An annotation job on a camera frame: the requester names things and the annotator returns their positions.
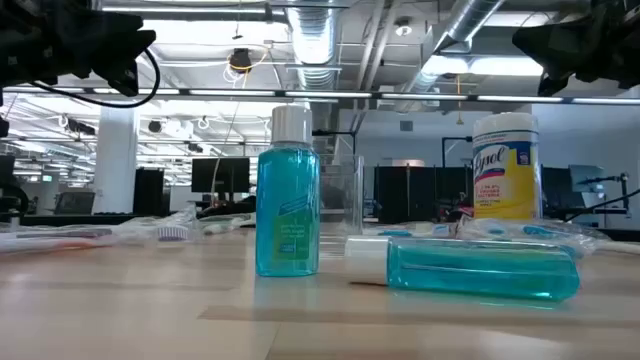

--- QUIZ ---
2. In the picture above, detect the clear plastic square cup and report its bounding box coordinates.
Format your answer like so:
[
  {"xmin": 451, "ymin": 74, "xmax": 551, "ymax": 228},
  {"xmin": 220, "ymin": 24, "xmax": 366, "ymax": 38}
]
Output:
[{"xmin": 317, "ymin": 153, "xmax": 366, "ymax": 257}]

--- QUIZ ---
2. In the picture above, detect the black camera cable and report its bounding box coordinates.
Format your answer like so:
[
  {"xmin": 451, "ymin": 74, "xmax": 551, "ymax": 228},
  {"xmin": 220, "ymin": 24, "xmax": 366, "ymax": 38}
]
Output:
[
  {"xmin": 563, "ymin": 187, "xmax": 640, "ymax": 222},
  {"xmin": 27, "ymin": 45, "xmax": 162, "ymax": 110}
]

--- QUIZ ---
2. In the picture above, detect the black cabinet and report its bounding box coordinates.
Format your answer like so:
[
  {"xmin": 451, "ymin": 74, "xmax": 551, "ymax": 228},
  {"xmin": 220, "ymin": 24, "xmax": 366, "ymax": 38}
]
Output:
[{"xmin": 131, "ymin": 167, "xmax": 166, "ymax": 217}]

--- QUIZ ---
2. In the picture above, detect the black right camera cable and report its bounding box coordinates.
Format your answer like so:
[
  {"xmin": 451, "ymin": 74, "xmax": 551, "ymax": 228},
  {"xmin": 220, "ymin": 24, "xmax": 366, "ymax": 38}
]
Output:
[{"xmin": 563, "ymin": 187, "xmax": 640, "ymax": 222}]

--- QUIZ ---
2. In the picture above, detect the black computer monitor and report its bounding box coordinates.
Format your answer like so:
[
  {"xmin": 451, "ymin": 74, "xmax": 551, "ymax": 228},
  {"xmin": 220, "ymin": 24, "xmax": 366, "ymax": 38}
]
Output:
[
  {"xmin": 190, "ymin": 156, "xmax": 251, "ymax": 195},
  {"xmin": 541, "ymin": 166, "xmax": 574, "ymax": 209}
]

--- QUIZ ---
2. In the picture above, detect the yellow Lysol wipes canister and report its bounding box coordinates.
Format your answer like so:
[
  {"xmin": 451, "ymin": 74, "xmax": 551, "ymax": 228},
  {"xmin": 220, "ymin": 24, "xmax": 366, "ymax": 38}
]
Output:
[{"xmin": 471, "ymin": 112, "xmax": 544, "ymax": 221}]

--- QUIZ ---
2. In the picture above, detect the black aluminium rig frame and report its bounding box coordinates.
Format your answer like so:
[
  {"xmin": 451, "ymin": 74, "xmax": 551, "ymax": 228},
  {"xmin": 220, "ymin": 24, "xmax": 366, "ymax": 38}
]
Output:
[{"xmin": 0, "ymin": 212, "xmax": 640, "ymax": 244}]

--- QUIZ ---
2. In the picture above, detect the purple toothbrush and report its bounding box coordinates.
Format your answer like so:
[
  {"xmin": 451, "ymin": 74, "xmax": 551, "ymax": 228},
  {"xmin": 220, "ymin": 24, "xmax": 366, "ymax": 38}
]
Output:
[{"xmin": 0, "ymin": 213, "xmax": 202, "ymax": 247}]

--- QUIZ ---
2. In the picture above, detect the blue and white tube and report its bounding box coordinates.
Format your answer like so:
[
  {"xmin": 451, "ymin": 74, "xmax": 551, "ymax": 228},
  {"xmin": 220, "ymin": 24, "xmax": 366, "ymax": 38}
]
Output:
[{"xmin": 343, "ymin": 234, "xmax": 581, "ymax": 303}]

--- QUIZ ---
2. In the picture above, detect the black partition panel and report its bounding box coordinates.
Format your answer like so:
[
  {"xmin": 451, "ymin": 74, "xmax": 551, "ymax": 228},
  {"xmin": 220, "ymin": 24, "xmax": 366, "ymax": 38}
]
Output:
[{"xmin": 373, "ymin": 163, "xmax": 475, "ymax": 225}]

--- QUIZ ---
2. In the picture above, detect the black ceiling device yellow cable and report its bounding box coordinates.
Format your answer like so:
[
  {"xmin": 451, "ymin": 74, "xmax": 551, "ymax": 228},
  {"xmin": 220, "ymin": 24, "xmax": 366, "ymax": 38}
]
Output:
[{"xmin": 227, "ymin": 46, "xmax": 256, "ymax": 75}]

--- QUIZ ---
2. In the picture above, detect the black left camera cable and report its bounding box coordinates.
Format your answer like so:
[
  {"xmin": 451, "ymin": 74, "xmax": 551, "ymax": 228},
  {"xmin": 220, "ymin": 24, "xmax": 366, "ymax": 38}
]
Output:
[{"xmin": 27, "ymin": 45, "xmax": 162, "ymax": 110}]

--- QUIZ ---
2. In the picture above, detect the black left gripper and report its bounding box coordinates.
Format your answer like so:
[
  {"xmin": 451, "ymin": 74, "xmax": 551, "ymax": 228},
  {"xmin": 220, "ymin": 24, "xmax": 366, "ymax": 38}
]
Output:
[{"xmin": 0, "ymin": 0, "xmax": 157, "ymax": 98}]

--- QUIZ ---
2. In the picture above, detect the blue mouthwash bottle white cap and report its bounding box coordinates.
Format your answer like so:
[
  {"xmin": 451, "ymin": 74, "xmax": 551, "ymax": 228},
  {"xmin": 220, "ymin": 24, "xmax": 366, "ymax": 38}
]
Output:
[{"xmin": 254, "ymin": 103, "xmax": 321, "ymax": 279}]

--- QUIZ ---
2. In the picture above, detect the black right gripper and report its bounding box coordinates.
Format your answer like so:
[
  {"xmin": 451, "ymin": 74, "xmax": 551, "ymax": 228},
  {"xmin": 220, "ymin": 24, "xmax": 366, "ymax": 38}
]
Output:
[{"xmin": 512, "ymin": 0, "xmax": 640, "ymax": 98}]

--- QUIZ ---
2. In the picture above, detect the black pole frame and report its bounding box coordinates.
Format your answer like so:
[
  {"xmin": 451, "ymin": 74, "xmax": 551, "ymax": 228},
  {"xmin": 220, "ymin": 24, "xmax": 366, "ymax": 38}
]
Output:
[{"xmin": 440, "ymin": 134, "xmax": 475, "ymax": 170}]

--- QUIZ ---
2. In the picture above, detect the long ceiling light track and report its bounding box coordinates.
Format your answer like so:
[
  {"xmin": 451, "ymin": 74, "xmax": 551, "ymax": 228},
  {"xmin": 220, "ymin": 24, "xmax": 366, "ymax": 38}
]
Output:
[{"xmin": 0, "ymin": 85, "xmax": 640, "ymax": 105}]

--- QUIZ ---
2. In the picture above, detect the silver ventilation duct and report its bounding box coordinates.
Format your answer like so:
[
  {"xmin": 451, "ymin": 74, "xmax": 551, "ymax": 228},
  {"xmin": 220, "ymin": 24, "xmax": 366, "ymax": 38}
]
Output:
[
  {"xmin": 394, "ymin": 0, "xmax": 506, "ymax": 114},
  {"xmin": 285, "ymin": 0, "xmax": 347, "ymax": 104}
]

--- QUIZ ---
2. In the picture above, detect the white building column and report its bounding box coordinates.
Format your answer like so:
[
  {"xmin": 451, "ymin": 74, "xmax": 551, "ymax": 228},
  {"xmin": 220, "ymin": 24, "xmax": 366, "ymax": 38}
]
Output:
[{"xmin": 92, "ymin": 104, "xmax": 140, "ymax": 215}]

